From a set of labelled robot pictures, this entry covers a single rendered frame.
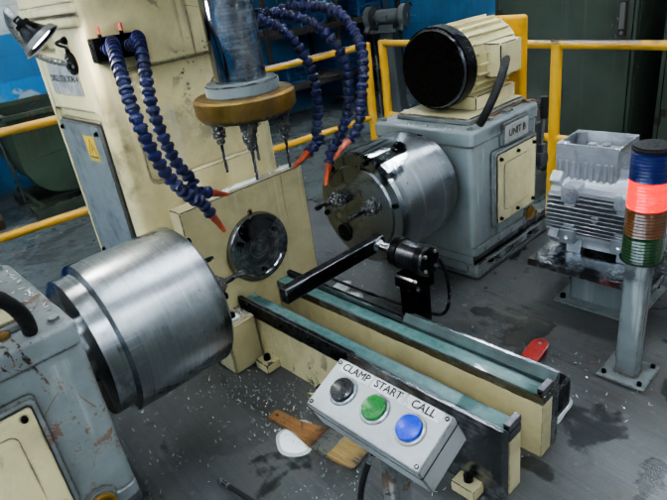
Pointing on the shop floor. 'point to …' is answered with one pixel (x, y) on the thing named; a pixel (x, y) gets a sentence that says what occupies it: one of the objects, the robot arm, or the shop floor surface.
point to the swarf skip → (39, 158)
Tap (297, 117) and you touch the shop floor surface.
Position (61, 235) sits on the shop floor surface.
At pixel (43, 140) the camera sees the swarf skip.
